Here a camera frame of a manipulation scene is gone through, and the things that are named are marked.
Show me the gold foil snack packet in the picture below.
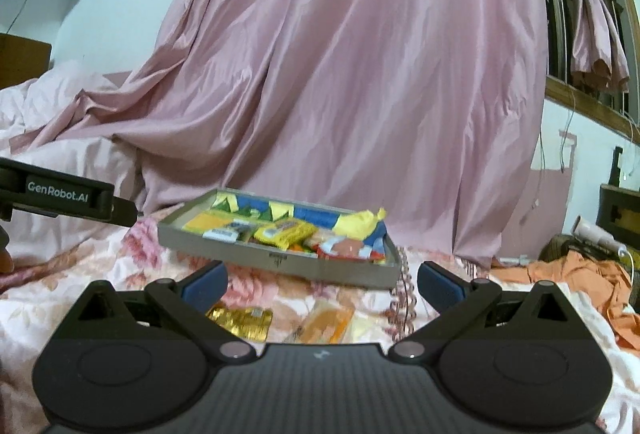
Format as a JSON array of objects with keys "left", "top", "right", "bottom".
[{"left": 206, "top": 305, "right": 273, "bottom": 343}]

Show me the navy milk powder stick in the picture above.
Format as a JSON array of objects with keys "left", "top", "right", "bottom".
[{"left": 203, "top": 220, "right": 257, "bottom": 242}]

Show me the toast bread packet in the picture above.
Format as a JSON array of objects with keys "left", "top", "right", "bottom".
[{"left": 285, "top": 301, "right": 375, "bottom": 345}]

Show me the red orange tofu snack packet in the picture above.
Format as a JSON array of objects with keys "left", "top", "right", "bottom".
[{"left": 314, "top": 237, "right": 386, "bottom": 263}]

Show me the yellow green snack packet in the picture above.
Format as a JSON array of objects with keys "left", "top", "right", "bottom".
[{"left": 254, "top": 217, "right": 317, "bottom": 250}]

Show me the person left hand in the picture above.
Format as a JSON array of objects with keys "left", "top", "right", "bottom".
[{"left": 0, "top": 227, "right": 14, "bottom": 274}]

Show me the floral bed sheet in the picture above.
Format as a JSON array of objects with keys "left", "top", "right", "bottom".
[{"left": 1, "top": 213, "right": 639, "bottom": 433}]

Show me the white pink duvet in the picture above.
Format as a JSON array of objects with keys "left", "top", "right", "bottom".
[{"left": 1, "top": 61, "right": 141, "bottom": 267}]

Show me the orange cloth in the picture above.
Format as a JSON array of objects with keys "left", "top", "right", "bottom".
[{"left": 490, "top": 251, "right": 639, "bottom": 355}]

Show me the wooden headboard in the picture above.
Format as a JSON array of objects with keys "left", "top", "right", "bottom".
[{"left": 0, "top": 33, "right": 52, "bottom": 90}]

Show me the white rolled tube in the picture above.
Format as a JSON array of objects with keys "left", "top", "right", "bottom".
[{"left": 572, "top": 216, "right": 627, "bottom": 252}]

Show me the dark wooden furniture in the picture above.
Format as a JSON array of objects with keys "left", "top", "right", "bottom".
[{"left": 597, "top": 146, "right": 640, "bottom": 250}]

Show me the colourful painted paper liner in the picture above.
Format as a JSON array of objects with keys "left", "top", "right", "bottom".
[{"left": 181, "top": 191, "right": 386, "bottom": 258}]

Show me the grey cardboard tray box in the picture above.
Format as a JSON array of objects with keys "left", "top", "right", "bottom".
[{"left": 157, "top": 189, "right": 401, "bottom": 289}]

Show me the tied pink curtain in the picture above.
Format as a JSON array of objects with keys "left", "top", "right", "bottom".
[{"left": 570, "top": 0, "right": 629, "bottom": 93}]

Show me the pink satin curtain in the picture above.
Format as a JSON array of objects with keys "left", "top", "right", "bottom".
[{"left": 10, "top": 0, "right": 548, "bottom": 265}]

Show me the wooden window frame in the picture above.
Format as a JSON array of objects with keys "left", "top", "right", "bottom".
[{"left": 546, "top": 0, "right": 639, "bottom": 142}]

